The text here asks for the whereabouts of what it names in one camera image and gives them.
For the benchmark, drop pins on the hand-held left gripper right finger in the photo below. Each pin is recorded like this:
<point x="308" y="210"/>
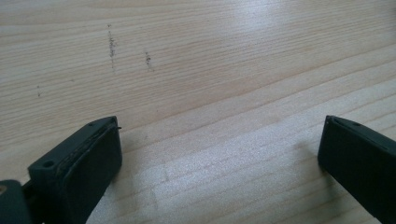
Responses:
<point x="358" y="158"/>

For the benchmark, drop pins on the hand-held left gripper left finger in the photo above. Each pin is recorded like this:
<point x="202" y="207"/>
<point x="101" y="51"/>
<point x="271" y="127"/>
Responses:
<point x="77" y="174"/>

